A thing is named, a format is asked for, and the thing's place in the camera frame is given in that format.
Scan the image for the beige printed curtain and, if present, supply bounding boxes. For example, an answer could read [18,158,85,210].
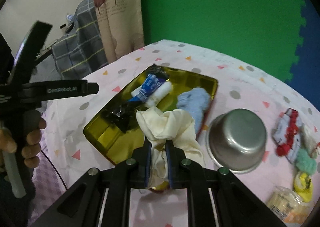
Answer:
[93,0,144,63]

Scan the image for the left hand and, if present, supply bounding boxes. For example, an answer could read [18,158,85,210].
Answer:
[1,118,47,168]

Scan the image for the grey plaid blanket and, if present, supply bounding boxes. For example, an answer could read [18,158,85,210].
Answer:
[53,0,108,80]

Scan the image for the white knit red-trimmed glove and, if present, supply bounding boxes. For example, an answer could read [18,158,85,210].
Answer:
[301,124,319,159]

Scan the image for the stainless steel bowl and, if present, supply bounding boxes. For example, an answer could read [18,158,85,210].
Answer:
[206,108,267,174]

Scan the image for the pink patterned tablecloth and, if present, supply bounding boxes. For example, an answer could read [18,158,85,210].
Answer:
[27,39,320,227]

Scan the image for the teal fluffy pompom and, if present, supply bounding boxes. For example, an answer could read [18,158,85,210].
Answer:
[295,148,317,176]

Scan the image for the red white fabric pouch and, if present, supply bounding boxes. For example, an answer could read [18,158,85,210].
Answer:
[272,108,303,164]

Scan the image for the green foam wall mat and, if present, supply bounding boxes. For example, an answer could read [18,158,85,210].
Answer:
[141,0,306,81]

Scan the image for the blue black snack packet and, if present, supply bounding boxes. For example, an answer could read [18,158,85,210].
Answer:
[102,64,169,133]

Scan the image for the cream white cloth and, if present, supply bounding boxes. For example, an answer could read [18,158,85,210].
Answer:
[136,107,205,188]

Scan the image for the clear bag wooden sticks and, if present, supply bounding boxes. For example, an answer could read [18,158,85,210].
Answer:
[266,186,311,226]

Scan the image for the blue foam wall mat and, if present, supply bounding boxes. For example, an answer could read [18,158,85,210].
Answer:
[286,0,319,109]

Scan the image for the light blue small towel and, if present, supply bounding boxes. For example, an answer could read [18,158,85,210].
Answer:
[176,87,210,135]

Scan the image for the gold rectangular tin box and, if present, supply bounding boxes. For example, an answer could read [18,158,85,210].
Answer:
[83,64,218,192]

